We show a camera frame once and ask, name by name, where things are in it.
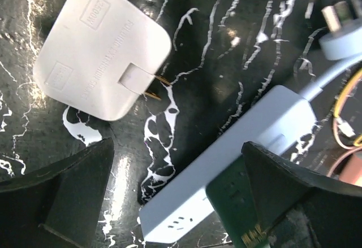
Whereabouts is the pink USB charger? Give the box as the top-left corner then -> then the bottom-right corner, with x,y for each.
339,151 -> 362,187

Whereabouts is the yellow charging cable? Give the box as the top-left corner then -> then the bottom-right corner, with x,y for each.
333,68 -> 362,146

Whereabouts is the light blue power strip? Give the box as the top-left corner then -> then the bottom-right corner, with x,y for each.
137,84 -> 317,243

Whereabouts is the pink charging cable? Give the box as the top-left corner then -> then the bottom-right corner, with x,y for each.
327,118 -> 362,178

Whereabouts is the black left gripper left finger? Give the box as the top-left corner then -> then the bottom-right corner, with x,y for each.
1,138 -> 114,247

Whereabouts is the green cube socket adapter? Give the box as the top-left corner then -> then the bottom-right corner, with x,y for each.
205,156 -> 270,247

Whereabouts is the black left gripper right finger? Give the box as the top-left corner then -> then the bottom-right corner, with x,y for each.
242,142 -> 361,247

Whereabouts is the light blue cable loop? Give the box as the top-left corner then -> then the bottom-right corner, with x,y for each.
299,1 -> 362,102

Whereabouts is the white wall charger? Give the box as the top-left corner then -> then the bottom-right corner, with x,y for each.
33,0 -> 172,121

